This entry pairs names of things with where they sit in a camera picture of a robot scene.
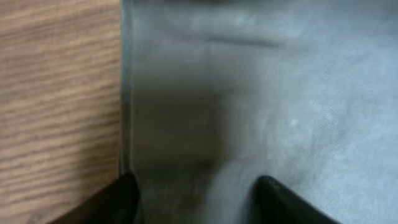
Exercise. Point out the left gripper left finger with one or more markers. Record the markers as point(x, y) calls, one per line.
point(118, 203)

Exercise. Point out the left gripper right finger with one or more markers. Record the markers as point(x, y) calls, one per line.
point(278, 204)

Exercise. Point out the grey shorts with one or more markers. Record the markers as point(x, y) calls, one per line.
point(219, 93)

